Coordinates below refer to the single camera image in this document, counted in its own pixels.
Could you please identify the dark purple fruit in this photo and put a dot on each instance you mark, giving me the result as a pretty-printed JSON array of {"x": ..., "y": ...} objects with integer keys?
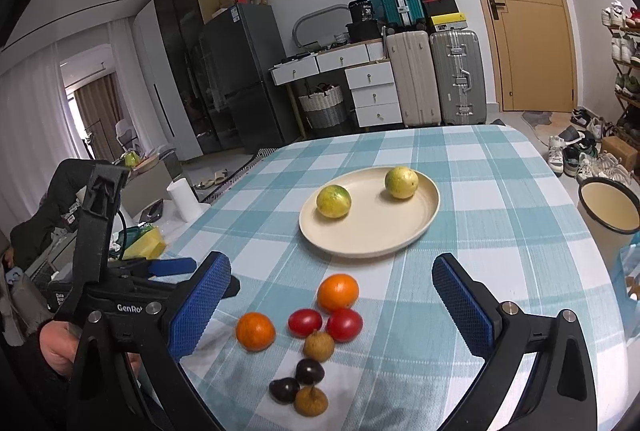
[
  {"x": 285, "y": 390},
  {"x": 309, "y": 371}
]

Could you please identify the white desk with drawers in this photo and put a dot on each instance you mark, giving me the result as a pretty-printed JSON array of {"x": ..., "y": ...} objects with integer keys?
[{"x": 372, "y": 78}]

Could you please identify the dark grey refrigerator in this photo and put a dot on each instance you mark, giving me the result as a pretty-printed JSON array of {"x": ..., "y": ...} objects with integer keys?
[{"x": 245, "y": 76}]

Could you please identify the silver suitcase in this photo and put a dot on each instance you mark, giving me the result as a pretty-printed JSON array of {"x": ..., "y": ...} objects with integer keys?
[{"x": 459, "y": 76}]

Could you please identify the plain black shoe box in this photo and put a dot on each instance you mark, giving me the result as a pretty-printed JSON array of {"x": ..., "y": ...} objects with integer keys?
[{"x": 441, "y": 8}]

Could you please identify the pale yellow round fruit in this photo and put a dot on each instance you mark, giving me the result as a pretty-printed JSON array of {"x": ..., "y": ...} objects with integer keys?
[{"x": 401, "y": 182}]

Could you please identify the brown carton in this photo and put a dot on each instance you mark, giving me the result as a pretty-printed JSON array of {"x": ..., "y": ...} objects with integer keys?
[{"x": 617, "y": 152}]

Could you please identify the large orange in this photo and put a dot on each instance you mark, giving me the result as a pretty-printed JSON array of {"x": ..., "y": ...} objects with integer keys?
[{"x": 338, "y": 293}]

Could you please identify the white office chair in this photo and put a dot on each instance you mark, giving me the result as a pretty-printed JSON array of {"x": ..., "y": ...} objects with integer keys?
[{"x": 125, "y": 136}]

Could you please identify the red tomato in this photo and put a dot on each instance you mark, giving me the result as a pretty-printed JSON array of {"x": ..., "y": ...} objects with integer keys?
[
  {"x": 344, "y": 325},
  {"x": 305, "y": 322}
]

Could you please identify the brown round fruit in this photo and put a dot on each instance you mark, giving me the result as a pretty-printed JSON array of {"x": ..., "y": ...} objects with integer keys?
[{"x": 318, "y": 346}]

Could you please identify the blue plastic bag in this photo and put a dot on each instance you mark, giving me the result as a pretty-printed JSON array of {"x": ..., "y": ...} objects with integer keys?
[{"x": 630, "y": 271}]

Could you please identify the shoe rack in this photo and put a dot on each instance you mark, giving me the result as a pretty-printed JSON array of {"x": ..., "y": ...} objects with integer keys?
[{"x": 625, "y": 61}]

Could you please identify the brown curtain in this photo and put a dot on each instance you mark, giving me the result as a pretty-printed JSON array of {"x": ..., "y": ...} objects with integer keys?
[{"x": 97, "y": 111}]

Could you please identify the grey door mat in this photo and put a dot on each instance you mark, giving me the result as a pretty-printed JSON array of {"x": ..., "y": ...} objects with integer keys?
[{"x": 540, "y": 123}]

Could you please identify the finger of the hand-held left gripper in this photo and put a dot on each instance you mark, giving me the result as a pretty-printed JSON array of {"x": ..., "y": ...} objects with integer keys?
[
  {"x": 231, "y": 287},
  {"x": 172, "y": 265}
]

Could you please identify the brown fig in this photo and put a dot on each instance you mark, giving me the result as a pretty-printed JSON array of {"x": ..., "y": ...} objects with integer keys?
[{"x": 310, "y": 401}]

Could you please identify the white sheer curtain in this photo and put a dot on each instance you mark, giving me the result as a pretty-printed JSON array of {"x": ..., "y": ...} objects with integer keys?
[{"x": 30, "y": 86}]

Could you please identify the person's left hand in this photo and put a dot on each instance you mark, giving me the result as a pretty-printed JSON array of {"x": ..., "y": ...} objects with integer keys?
[{"x": 55, "y": 346}]

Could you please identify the beige suitcase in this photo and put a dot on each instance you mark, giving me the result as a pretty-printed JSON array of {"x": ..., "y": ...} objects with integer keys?
[{"x": 414, "y": 78}]

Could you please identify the cream waste bin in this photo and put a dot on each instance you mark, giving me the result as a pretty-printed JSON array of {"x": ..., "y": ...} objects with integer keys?
[{"x": 607, "y": 231}]

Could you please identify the pile of shoes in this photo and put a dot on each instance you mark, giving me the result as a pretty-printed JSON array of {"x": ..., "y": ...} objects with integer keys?
[{"x": 585, "y": 153}]

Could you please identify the white paper towel roll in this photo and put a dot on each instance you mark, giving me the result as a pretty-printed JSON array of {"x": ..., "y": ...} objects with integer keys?
[{"x": 182, "y": 201}]

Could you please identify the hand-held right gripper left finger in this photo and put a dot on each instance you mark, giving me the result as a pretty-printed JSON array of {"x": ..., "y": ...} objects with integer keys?
[{"x": 196, "y": 306}]

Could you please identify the woven basket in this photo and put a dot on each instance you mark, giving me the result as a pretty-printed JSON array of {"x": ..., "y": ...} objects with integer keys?
[{"x": 322, "y": 108}]

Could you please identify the beige slippers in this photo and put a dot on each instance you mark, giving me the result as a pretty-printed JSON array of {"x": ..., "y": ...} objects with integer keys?
[{"x": 212, "y": 178}]

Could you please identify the small orange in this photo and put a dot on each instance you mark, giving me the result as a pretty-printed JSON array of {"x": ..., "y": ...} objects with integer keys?
[{"x": 255, "y": 332}]

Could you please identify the green-yellow round fruit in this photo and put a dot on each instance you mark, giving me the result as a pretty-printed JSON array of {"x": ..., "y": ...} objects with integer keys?
[{"x": 334, "y": 201}]

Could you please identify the cream round plate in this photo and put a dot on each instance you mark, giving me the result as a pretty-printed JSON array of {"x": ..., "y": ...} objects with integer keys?
[{"x": 380, "y": 223}]

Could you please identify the person's left forearm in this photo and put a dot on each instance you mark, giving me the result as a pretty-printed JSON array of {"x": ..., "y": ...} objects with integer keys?
[{"x": 25, "y": 391}]

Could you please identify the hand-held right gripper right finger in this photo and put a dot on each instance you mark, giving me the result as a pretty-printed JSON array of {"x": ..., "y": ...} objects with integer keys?
[{"x": 462, "y": 306}]

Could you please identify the dark glass cabinet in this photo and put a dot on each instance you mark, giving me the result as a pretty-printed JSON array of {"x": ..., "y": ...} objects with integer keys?
[{"x": 185, "y": 61}]

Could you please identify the black bag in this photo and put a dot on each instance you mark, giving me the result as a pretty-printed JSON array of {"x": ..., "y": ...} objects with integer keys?
[{"x": 362, "y": 32}]

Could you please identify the wooden door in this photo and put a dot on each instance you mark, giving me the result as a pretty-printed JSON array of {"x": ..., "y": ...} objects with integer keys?
[{"x": 530, "y": 21}]

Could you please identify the striped floor mat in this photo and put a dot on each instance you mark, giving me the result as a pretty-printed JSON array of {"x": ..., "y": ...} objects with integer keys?
[{"x": 240, "y": 173}]

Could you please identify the yellow sponge cloth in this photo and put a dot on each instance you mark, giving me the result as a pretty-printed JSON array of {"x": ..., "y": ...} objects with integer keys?
[{"x": 145, "y": 245}]

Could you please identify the dark jacket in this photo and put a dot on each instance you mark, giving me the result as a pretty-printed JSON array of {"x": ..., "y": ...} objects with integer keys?
[{"x": 50, "y": 206}]

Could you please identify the small white basket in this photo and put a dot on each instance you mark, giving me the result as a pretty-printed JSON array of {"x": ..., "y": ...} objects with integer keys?
[{"x": 341, "y": 37}]

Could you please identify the yellow and black box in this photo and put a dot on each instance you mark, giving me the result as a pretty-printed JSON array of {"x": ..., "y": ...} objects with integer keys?
[{"x": 448, "y": 21}]

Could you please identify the white wardrobe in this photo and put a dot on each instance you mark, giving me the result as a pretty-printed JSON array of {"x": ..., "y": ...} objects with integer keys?
[{"x": 150, "y": 81}]

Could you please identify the oval mirror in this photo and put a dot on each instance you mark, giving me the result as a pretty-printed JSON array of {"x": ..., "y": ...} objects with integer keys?
[{"x": 320, "y": 17}]

